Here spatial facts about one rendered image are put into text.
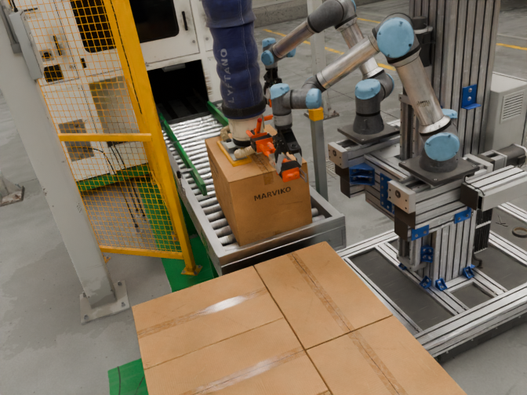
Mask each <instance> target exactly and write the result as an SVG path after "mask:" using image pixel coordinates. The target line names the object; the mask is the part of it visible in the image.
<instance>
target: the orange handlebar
mask: <svg viewBox="0 0 527 395"><path fill-rule="evenodd" d="M263 118H264V121H268V120H271V119H272V118H273V114H271V115H268V116H264V117H263ZM246 134H247V135H248V136H249V137H251V136H253V134H252V133H251V132H250V131H249V130H246ZM259 148H260V149H261V150H262V151H263V152H262V153H263V155H264V156H265V157H268V155H269V154H273V153H274V151H275V150H276V149H275V148H274V144H272V143H270V142H268V143H267V145H266V146H264V145H263V144H260V145H259ZM298 175H299V172H293V173H288V174H287V175H286V178H289V179H292V178H296V177H297V176H298Z"/></svg>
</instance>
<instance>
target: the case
mask: <svg viewBox="0 0 527 395"><path fill-rule="evenodd" d="M263 129H265V130H266V131H267V132H269V133H270V134H271V135H272V136H273V135H276V133H277V131H276V130H275V129H274V128H273V127H272V126H271V125H265V128H263ZM219 140H222V137H221V136H216V137H213V138H209V139H206V140H205V146H206V150H207V154H208V158H209V165H210V169H211V173H212V178H213V184H214V188H215V192H216V199H217V200H218V202H219V204H220V207H221V208H222V211H223V213H224V215H225V217H226V219H227V221H228V223H229V225H230V227H231V230H232V232H233V234H234V236H235V238H236V240H237V242H238V245H239V247H241V246H243V245H247V244H250V243H253V242H255V241H259V240H262V239H265V238H268V237H272V236H274V235H277V234H281V233H284V232H286V231H289V230H293V229H296V228H298V227H301V226H306V225H308V224H311V223H313V222H312V213H311V196H310V187H309V179H308V170H307V162H306V161H305V160H304V159H303V158H302V166H301V169H302V170H303V171H304V172H305V173H307V182H306V183H305V181H304V180H303V179H302V178H301V177H300V178H299V179H294V180H290V181H288V182H284V183H283V180H282V178H281V177H280V176H279V175H277V173H276V169H274V168H273V167H272V166H271V164H270V163H269V158H268V157H265V156H264V154H263V153H262V154H256V153H252V154H250V155H248V156H249V157H250V158H251V160H252V162H250V163H247V164H244V165H238V166H235V167H233V166H232V164H231V163H230V162H229V161H228V159H227V157H226V156H225V154H224V153H223V151H222V150H221V149H220V147H219V146H218V145H217V141H219Z"/></svg>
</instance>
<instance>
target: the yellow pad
mask: <svg viewBox="0 0 527 395"><path fill-rule="evenodd" d="M232 141H233V138H232V137H231V138H230V139H228V140H226V141H225V142H224V141H223V140H219V141H217V145H218V146H219V147H220V149H221V150H222V151H223V153H224V154H225V156H226V157H227V159H228V161H229V162H230V163H231V164H232V166H233V167H235V166H238V165H244V164H247V163H250V162H252V160H251V158H250V157H249V156H247V155H246V156H245V157H243V158H235V156H234V152H235V151H236V150H238V149H239V150H242V148H235V149H233V150H228V149H227V147H226V146H225V143H229V142H232Z"/></svg>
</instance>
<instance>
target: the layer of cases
mask: <svg viewBox="0 0 527 395"><path fill-rule="evenodd" d="M132 310H133V318H134V322H135V326H136V333H137V338H138V343H139V347H140V354H141V358H142V363H143V367H144V374H145V379H146V384H147V391H148V395H467V394H466V393H465V392H464V391H463V390H462V389H461V387H460V386H459V385H458V384H457V383H456V382H455V381H454V380H453V379H452V377H451V376H450V375H449V374H448V373H447V372H446V371H445V370H444V369H443V367H442V366H441V365H440V364H439V363H438V362H437V361H436V360H435V359H434V358H433V357H432V356H431V355H430V354H429V353H428V352H427V351H426V350H425V349H424V347H423V346H422V345H421V344H420V343H419V342H418V341H417V340H416V338H415V337H414V336H413V335H412V334H411V333H410V332H409V331H408V330H407V329H406V327H405V326H404V325H403V324H402V323H401V322H400V321H399V320H398V319H397V318H396V316H393V313H392V312H391V311H389V309H388V308H387V307H386V306H385V305H384V304H383V303H382V302H381V301H380V300H379V298H378V297H377V296H376V295H375V294H374V293H373V292H372V291H371V290H370V289H369V287H368V286H367V285H366V284H365V283H364V282H363V281H362V280H361V278H360V277H359V276H358V275H357V274H356V273H355V272H354V271H353V270H352V269H351V268H350V267H349V266H348V265H347V264H346V263H345V262H344V261H343V260H342V258H341V257H340V256H339V255H338V254H337V253H336V252H335V251H334V250H333V248H332V247H331V246H330V245H329V244H328V243H327V242H326V241H323V242H321V243H318V244H316V245H312V246H309V247H306V248H302V249H300V250H297V251H295V252H290V253H288V254H285V255H282V256H279V257H277V258H274V259H270V260H268V261H265V262H262V263H258V264H256V265H254V267H253V266H249V267H246V268H244V269H242V270H238V271H235V272H233V273H230V274H226V275H223V276H221V277H217V278H214V279H212V280H209V281H205V282H202V283H201V284H197V285H194V286H191V287H189V288H185V289H182V290H179V291H177V292H173V293H170V294H168V295H164V296H161V297H159V298H157V299H152V300H150V301H147V302H145V303H141V304H138V305H135V306H132Z"/></svg>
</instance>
